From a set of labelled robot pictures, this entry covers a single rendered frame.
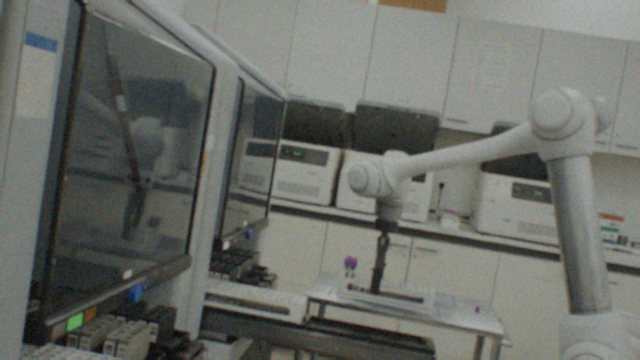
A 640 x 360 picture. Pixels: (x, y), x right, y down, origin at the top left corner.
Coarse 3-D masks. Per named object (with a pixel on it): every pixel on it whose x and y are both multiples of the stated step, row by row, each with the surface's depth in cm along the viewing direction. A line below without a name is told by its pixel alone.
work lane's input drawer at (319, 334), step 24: (216, 312) 174; (240, 312) 173; (240, 336) 173; (264, 336) 172; (288, 336) 171; (312, 336) 170; (336, 336) 170; (360, 336) 170; (384, 336) 178; (408, 336) 179
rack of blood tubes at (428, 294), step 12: (348, 276) 211; (360, 276) 215; (360, 288) 214; (384, 288) 206; (396, 288) 206; (408, 288) 208; (420, 288) 211; (372, 300) 207; (396, 300) 206; (408, 300) 215; (420, 300) 215; (432, 300) 204; (420, 312) 205
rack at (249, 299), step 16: (208, 288) 175; (224, 288) 176; (240, 288) 179; (256, 288) 182; (208, 304) 175; (224, 304) 175; (240, 304) 183; (256, 304) 184; (272, 304) 183; (288, 304) 173; (304, 304) 176
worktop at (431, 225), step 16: (304, 208) 406; (320, 208) 405; (336, 208) 415; (400, 224) 400; (416, 224) 399; (432, 224) 412; (464, 224) 449; (496, 240) 394; (512, 240) 394; (608, 256) 391
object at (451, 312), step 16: (320, 288) 216; (336, 288) 221; (320, 304) 247; (336, 304) 203; (352, 304) 202; (368, 304) 205; (448, 304) 224; (464, 304) 228; (480, 304) 232; (416, 320) 199; (432, 320) 199; (448, 320) 201; (464, 320) 204; (480, 320) 208; (496, 320) 211; (480, 336) 238; (496, 336) 196; (480, 352) 238; (496, 352) 196
